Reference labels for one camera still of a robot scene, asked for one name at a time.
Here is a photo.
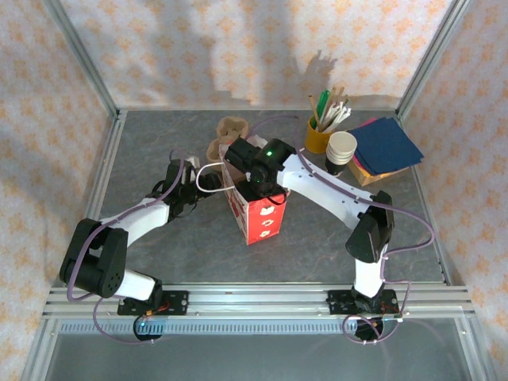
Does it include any stack of pulp cup carriers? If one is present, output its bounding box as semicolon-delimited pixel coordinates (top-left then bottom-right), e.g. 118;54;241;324
206;116;250;172

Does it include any red and white paper bag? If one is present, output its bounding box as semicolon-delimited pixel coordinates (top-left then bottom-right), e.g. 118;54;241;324
195;156;291;246

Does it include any yellow utensil holder cup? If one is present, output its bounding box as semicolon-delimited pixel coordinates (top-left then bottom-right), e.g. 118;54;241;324
304;116;335;155

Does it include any wooden stirrer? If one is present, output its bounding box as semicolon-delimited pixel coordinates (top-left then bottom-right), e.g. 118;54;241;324
331;87;347;120
308;94;321;130
327;86;339;120

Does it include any stack of paper cups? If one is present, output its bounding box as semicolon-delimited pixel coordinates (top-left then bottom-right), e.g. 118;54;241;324
325;130;358;178

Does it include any green straw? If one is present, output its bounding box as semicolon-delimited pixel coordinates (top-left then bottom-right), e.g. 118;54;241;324
315;90;332;130

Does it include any tan napkin stack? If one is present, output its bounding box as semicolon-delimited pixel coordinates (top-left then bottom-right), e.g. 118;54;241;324
348;158;412;187

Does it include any navy napkin stack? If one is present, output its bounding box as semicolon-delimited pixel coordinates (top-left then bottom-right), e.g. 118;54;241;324
347;117;425;172

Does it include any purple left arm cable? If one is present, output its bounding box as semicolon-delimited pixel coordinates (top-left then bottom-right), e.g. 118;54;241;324
66;148;187;345

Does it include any aluminium side table rail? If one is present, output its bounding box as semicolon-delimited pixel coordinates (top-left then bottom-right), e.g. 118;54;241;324
71;110;129;287
396;112;453;286

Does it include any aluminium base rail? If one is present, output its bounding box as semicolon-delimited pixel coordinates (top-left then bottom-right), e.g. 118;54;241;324
42;282;475;318

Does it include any grey slotted cable duct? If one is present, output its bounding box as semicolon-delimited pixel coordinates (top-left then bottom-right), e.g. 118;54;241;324
59;319;358;335

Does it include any black round cable port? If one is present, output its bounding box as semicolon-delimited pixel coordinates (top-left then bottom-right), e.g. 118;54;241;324
355;317;385;343
133;316;164;343

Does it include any aluminium corner post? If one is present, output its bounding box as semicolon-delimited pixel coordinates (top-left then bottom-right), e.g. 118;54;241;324
396;0;471;116
42;0;122;120

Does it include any aluminium frame leg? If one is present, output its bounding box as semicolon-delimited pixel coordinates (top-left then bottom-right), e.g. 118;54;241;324
456;317;491;381
19;317;60;381

